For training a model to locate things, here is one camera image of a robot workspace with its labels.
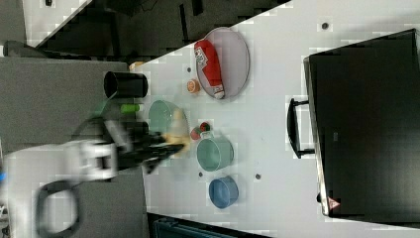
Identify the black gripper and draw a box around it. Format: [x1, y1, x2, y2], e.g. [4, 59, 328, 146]
[117, 122, 184, 174]

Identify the peeled plush banana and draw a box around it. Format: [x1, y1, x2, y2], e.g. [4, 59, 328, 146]
[162, 108, 191, 159]

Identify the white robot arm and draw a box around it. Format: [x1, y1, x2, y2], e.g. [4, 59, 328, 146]
[2, 119, 186, 238]

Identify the black toaster oven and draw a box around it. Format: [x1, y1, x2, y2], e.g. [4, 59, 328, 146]
[304, 29, 420, 228]

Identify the small black cylinder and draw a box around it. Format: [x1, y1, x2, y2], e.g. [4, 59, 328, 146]
[130, 121, 149, 135]

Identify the large green bowl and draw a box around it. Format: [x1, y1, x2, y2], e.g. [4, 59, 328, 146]
[148, 99, 190, 163]

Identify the red green strawberry toy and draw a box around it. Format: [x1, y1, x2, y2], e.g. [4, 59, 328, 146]
[190, 122, 211, 141]

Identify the small green cylinder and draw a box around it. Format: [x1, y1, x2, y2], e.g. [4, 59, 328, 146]
[120, 104, 141, 114]

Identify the small orange fruit toy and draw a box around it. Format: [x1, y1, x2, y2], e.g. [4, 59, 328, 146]
[186, 79, 200, 93]

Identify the black cylinder container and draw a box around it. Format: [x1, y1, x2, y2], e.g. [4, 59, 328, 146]
[104, 71, 149, 98]

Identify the blue cup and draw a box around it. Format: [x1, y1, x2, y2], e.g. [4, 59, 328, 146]
[208, 177, 239, 209]

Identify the red plush ketchup bottle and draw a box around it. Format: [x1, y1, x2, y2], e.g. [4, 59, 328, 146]
[194, 40, 225, 99]

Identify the grey oval plate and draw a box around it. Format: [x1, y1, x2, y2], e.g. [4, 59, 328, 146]
[196, 27, 250, 99]

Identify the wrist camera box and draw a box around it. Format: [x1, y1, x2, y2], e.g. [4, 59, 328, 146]
[103, 120, 133, 153]

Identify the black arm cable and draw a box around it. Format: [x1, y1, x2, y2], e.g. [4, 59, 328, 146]
[70, 115, 110, 143]

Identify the black oven door handle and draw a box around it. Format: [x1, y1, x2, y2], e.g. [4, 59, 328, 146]
[286, 98, 315, 159]

